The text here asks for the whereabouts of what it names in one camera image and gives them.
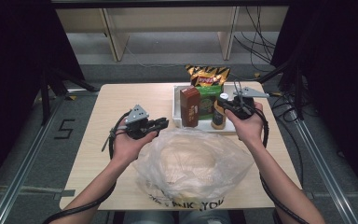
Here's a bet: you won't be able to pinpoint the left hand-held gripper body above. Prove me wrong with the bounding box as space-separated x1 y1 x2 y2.
124 104 158 141

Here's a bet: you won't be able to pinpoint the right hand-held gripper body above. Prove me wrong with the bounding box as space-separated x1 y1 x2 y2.
229 86 270 120

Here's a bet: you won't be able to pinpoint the white plastic bin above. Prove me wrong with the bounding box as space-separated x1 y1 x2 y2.
172 83 246 135

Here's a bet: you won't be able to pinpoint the brown cardboard box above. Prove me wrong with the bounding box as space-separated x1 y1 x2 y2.
179 86 201 129

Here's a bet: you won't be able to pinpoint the black yellow chips bag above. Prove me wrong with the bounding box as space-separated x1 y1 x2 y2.
185 63 231 88

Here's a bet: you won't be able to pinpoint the clear plastic bag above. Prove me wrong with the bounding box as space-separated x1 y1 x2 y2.
132 127 255 211

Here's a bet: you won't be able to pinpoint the person's left hand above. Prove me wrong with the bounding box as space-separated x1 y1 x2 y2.
110 119 162 162

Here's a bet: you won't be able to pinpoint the person's right hand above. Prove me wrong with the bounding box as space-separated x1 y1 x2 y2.
225 102 265 145

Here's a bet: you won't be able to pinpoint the black metal stand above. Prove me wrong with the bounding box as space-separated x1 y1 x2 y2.
257 62 306 120
38 66 99 125

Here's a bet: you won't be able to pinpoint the person's left leg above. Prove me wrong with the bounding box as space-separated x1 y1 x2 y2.
122 210 173 224

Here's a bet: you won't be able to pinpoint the person's leg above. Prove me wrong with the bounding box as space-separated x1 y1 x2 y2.
180 209 231 224
122 210 173 224

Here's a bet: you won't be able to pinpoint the grey tape strip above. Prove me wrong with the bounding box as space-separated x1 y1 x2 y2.
0 185 76 201

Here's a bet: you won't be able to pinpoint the black curtain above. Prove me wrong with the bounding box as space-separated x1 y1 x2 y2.
269 0 358 197
0 0 86 195

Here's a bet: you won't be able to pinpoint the person's right leg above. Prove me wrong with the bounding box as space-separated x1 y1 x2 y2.
180 209 231 224

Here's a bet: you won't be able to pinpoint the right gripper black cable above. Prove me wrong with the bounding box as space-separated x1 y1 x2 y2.
253 105 310 224

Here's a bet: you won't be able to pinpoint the black floor cables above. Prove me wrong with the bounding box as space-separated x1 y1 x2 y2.
267 90 316 125

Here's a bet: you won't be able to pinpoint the thin white cable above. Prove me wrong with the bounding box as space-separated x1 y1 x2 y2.
125 46 257 82

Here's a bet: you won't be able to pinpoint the bundle of black cables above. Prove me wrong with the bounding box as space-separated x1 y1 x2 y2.
232 6 278 74

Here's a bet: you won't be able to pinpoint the aluminium floor rail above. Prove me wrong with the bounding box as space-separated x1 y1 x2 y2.
292 118 358 224
0 88 101 224

